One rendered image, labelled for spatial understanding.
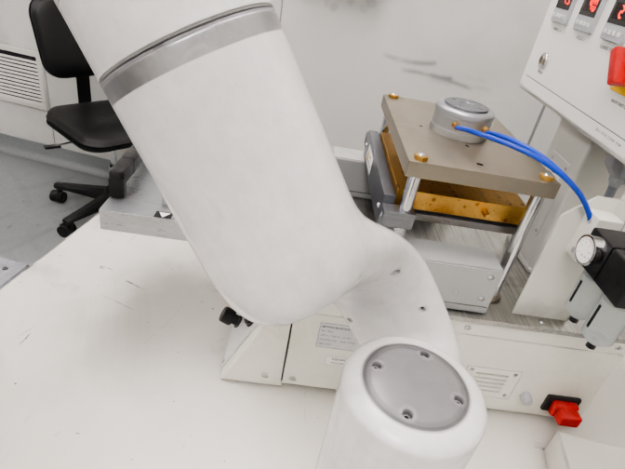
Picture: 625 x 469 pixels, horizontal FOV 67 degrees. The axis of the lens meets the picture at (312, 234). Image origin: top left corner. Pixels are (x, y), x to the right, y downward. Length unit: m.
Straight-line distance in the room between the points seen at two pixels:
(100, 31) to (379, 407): 0.22
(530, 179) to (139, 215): 0.48
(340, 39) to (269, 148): 2.04
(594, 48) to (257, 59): 0.55
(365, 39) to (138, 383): 1.80
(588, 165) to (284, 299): 0.56
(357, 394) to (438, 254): 0.36
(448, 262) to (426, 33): 1.69
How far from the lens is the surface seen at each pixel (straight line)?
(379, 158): 0.69
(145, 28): 0.21
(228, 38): 0.21
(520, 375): 0.75
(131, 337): 0.79
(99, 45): 0.23
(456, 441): 0.27
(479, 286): 0.62
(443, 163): 0.57
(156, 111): 0.21
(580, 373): 0.78
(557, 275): 0.66
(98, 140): 2.14
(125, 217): 0.65
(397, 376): 0.28
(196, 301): 0.84
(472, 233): 0.84
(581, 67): 0.72
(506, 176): 0.59
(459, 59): 2.23
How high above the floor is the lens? 1.30
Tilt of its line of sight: 32 degrees down
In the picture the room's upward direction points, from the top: 11 degrees clockwise
